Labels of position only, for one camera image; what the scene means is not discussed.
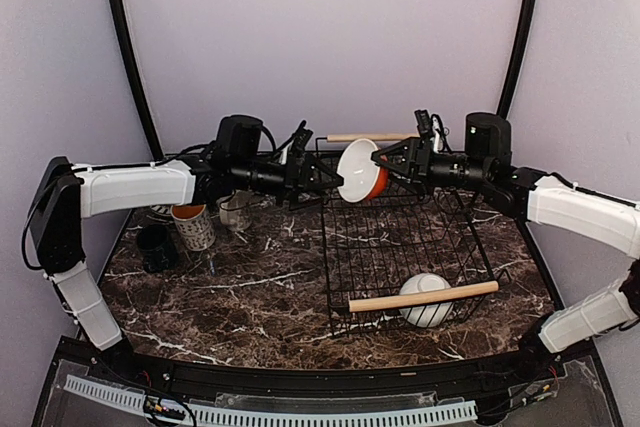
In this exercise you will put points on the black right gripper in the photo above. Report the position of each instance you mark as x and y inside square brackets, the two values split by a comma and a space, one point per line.
[421, 161]

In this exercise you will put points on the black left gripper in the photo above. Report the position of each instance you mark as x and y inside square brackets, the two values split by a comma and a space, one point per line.
[293, 184]

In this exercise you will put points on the orange bowl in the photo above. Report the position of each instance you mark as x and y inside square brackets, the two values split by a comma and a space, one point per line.
[363, 179]

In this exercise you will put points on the black wire dish rack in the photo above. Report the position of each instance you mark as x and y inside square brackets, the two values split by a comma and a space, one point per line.
[372, 248]

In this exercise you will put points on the white mug with grey pattern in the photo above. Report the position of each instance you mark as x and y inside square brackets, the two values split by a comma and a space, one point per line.
[234, 211]

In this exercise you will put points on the white cup with black characters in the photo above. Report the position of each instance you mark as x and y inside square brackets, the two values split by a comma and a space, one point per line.
[194, 225]

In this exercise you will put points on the white plate with black stripes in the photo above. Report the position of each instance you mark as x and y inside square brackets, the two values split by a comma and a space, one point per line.
[160, 213]

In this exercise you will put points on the dark green cup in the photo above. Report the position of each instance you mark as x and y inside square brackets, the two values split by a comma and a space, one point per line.
[157, 248]

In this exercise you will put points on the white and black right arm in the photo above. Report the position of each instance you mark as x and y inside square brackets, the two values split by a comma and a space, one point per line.
[528, 195]

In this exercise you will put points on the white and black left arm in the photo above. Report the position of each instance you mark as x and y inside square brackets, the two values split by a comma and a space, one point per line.
[199, 175]

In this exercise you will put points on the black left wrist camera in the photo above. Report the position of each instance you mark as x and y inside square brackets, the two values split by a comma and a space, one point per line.
[295, 146]

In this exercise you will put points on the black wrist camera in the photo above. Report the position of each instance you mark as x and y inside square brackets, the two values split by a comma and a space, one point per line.
[432, 130]
[295, 146]

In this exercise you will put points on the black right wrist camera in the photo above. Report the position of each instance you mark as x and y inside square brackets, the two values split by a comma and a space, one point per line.
[432, 130]

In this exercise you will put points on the white slotted cable duct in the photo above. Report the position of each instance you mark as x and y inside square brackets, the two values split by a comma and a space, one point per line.
[250, 410]

